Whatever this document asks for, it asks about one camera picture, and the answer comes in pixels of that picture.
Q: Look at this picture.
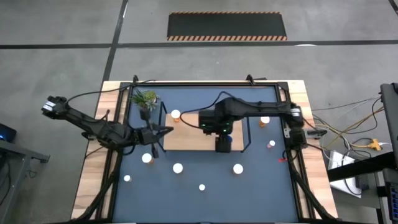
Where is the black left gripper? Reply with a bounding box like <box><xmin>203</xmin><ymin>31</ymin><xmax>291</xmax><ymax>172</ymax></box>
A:
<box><xmin>136</xmin><ymin>108</ymin><xmax>174</xmax><ymax>159</ymax></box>

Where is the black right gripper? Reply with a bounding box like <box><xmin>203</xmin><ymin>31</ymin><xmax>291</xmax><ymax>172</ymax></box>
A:
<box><xmin>198</xmin><ymin>109</ymin><xmax>233</xmax><ymax>153</ymax></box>

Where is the potted green succulent plant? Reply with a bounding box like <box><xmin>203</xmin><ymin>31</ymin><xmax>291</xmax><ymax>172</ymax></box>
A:
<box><xmin>130</xmin><ymin>89</ymin><xmax>161</xmax><ymax>112</ymax></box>

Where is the blue table mat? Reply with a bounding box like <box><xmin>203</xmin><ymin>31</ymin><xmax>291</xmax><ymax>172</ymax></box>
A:
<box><xmin>112</xmin><ymin>85</ymin><xmax>299</xmax><ymax>223</ymax></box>

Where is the black striped-edge floor mat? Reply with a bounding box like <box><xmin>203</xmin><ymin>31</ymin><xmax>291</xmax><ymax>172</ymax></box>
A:
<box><xmin>166</xmin><ymin>11</ymin><xmax>288</xmax><ymax>42</ymax></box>

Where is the white box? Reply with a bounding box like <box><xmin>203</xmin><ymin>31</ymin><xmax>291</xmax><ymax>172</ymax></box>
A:
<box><xmin>328</xmin><ymin>150</ymin><xmax>363</xmax><ymax>199</ymax></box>

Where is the grey metal cart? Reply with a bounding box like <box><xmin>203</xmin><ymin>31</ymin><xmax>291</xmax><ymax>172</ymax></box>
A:
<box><xmin>0</xmin><ymin>139</ymin><xmax>50</xmax><ymax>224</ymax></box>

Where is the black desk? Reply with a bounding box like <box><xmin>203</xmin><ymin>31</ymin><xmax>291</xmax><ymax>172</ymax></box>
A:
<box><xmin>326</xmin><ymin>151</ymin><xmax>398</xmax><ymax>224</ymax></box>

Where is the black device blue light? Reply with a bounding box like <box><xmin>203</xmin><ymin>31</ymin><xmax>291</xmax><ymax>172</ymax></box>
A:
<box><xmin>0</xmin><ymin>123</ymin><xmax>17</xmax><ymax>143</ymax></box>

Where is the yellow power splitter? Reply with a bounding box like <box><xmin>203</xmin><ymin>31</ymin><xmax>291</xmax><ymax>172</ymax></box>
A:
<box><xmin>351</xmin><ymin>139</ymin><xmax>382</xmax><ymax>152</ymax></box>

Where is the black monitor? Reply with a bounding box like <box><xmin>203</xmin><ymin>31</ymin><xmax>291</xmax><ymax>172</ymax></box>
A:
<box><xmin>379</xmin><ymin>82</ymin><xmax>398</xmax><ymax>162</ymax></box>

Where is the black keyboard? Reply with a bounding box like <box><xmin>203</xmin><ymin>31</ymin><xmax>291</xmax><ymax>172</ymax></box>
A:
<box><xmin>387</xmin><ymin>182</ymin><xmax>398</xmax><ymax>222</ymax></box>

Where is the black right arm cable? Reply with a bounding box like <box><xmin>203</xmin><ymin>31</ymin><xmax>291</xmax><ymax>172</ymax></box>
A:
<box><xmin>179</xmin><ymin>90</ymin><xmax>237</xmax><ymax>129</ymax></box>

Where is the wooden shelf black metal frame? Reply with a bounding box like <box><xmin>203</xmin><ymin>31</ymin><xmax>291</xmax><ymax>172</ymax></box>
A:
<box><xmin>156</xmin><ymin>101</ymin><xmax>252</xmax><ymax>153</ymax></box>

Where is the black metal table frame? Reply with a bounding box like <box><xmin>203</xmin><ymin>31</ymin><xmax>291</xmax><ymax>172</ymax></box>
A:
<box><xmin>70</xmin><ymin>74</ymin><xmax>340</xmax><ymax>224</ymax></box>

